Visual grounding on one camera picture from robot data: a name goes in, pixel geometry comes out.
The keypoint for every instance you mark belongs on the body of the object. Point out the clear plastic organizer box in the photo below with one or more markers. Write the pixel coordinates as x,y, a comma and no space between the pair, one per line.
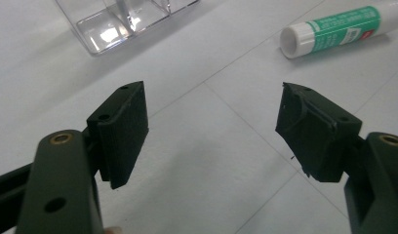
122,26

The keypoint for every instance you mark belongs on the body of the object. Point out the green and white glue stick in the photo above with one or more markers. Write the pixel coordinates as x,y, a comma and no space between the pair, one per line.
340,29

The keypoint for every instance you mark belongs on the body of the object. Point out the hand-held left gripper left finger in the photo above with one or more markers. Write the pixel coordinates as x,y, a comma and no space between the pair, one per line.
119,136

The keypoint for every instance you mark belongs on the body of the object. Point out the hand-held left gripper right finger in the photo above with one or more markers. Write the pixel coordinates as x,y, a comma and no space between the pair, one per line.
320,136

